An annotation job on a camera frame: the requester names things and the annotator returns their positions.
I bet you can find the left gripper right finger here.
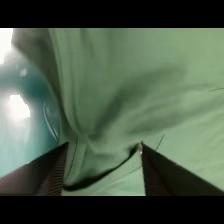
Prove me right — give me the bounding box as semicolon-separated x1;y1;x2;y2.
139;141;224;197

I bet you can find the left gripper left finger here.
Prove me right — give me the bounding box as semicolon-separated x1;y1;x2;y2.
0;142;70;197

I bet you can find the green shirt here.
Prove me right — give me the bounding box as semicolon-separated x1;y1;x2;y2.
11;27;224;197

